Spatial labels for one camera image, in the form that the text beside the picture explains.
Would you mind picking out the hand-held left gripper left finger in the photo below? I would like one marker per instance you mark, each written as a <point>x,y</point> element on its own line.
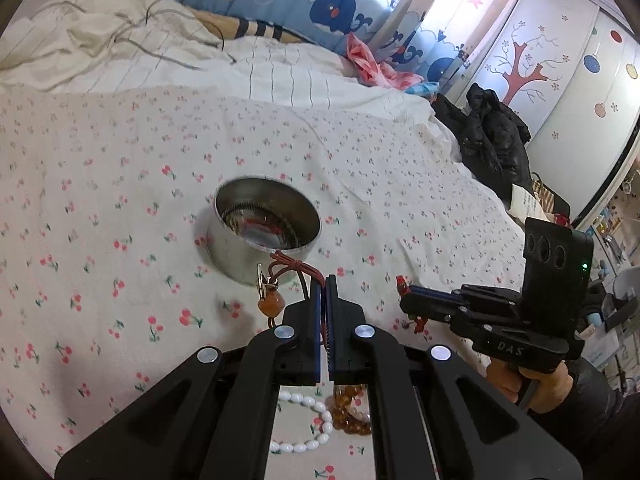
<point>315,330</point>

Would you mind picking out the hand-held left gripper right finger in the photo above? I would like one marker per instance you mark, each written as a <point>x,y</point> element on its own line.
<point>336,330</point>

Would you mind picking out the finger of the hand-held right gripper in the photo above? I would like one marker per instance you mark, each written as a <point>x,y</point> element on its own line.
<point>425,307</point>
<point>437,292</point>

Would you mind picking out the round metal tin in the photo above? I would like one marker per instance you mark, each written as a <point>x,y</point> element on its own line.
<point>240,255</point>

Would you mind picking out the person's right forearm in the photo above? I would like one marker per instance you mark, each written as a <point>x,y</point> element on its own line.
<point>590,410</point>

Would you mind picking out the person's right hand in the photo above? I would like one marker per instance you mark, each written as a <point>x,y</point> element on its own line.
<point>547,385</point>

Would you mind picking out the cluttered side table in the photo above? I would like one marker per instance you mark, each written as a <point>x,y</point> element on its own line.
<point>615,300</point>

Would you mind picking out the white paper bag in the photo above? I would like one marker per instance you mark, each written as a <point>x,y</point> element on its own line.
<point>527,205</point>

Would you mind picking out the brown woven bag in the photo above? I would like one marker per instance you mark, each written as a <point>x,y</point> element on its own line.
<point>550,200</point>

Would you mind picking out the black jacket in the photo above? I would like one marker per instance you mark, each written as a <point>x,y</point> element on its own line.
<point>495,135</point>

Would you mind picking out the white wardrobe with tree decal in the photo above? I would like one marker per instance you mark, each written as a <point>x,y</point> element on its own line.
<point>565,110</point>

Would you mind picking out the light blue cloth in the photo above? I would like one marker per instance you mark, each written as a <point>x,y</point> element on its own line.
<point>422,89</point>

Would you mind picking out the pink cloth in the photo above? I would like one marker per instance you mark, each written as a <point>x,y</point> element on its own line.
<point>375,65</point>

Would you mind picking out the cherry print blanket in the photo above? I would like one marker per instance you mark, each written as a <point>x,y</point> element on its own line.
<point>125,170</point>

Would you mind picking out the white striped quilt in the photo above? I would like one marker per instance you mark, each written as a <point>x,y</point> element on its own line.
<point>280,70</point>

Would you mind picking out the brown striped pillow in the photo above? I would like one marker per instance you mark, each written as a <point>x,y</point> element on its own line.
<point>260,27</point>

